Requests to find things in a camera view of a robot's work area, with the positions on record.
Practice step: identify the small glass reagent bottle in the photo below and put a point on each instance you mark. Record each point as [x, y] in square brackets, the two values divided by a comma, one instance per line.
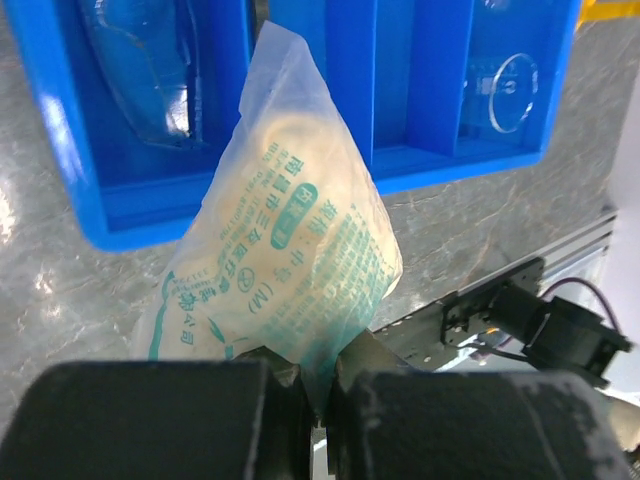
[292, 248]

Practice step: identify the blue plastic divided bin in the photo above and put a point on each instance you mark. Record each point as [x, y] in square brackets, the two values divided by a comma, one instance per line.
[395, 70]

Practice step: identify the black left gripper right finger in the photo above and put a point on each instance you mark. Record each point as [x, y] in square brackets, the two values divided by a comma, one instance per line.
[389, 420]

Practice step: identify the yellow test tube rack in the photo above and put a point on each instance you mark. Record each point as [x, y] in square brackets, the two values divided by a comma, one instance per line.
[593, 11]

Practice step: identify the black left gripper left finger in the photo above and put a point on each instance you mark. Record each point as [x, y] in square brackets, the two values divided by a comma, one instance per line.
[248, 418]

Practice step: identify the clear glass beaker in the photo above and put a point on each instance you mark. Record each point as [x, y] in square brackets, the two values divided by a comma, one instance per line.
[498, 95]

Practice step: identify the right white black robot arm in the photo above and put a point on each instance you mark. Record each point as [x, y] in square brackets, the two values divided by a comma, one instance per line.
[557, 335]

